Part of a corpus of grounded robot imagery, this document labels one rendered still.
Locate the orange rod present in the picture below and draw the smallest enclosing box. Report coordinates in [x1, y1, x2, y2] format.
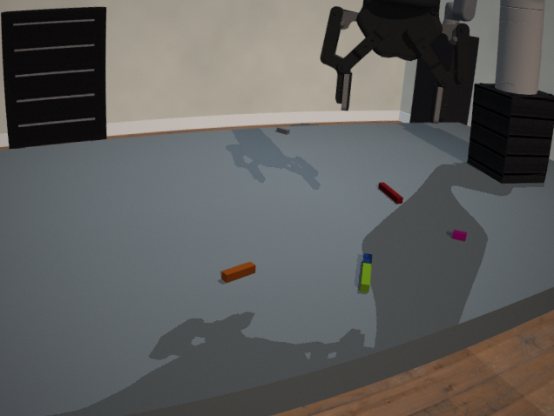
[221, 262, 256, 283]

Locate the lime green rod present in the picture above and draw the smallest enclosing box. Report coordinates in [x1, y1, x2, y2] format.
[360, 263, 372, 292]

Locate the magenta block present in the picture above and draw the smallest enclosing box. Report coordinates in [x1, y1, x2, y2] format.
[452, 230, 467, 241]

